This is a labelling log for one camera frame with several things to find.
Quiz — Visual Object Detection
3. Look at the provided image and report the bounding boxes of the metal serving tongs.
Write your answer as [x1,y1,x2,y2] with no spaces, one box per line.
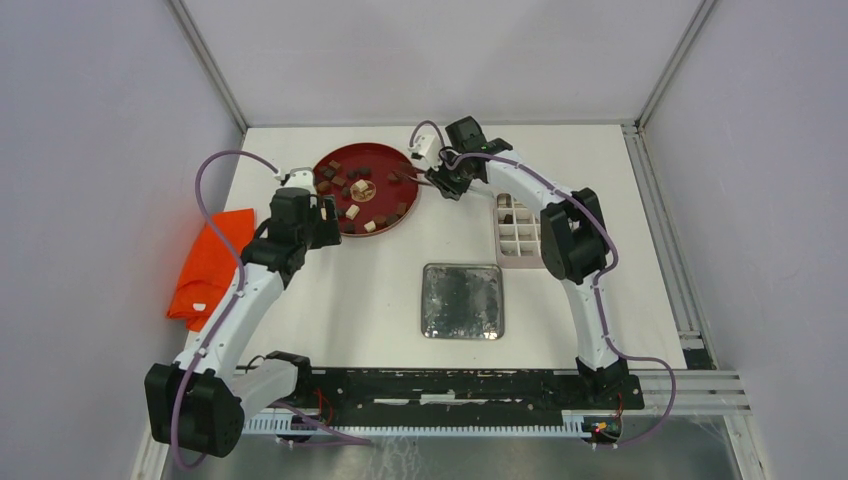
[390,168,495,200]

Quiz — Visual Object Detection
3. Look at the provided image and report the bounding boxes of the round red plate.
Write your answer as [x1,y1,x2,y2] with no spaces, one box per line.
[313,143,423,237]

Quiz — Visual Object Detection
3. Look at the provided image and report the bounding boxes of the pink divided chocolate box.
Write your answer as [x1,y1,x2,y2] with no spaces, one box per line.
[493,193,544,269]

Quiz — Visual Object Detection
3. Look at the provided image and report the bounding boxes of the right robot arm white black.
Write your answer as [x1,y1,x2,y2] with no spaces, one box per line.
[425,116,629,408]

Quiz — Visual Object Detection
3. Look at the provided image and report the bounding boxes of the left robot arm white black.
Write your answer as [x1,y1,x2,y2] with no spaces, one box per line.
[144,187,341,458]

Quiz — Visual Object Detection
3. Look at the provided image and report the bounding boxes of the orange cloth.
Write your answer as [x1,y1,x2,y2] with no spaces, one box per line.
[166,208,256,332]

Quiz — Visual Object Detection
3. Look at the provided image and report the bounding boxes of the square metal tray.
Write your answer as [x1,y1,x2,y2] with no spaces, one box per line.
[420,263,505,341]

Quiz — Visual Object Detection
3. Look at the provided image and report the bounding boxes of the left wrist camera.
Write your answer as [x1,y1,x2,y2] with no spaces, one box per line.
[275,167,316,194]

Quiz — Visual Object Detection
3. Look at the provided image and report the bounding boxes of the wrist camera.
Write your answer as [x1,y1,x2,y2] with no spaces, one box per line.
[408,133,442,170]
[275,167,316,194]

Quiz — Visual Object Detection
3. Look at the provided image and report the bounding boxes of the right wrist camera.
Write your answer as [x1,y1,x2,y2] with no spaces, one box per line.
[408,133,442,170]

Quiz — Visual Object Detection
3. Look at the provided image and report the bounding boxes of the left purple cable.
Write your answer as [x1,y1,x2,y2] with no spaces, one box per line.
[168,150,372,472]

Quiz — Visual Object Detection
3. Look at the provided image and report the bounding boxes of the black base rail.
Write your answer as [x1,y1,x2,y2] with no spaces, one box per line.
[283,368,645,427]

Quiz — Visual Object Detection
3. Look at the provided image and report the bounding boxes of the white toothed cable strip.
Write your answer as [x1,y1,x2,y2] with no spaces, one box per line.
[242,409,591,440]

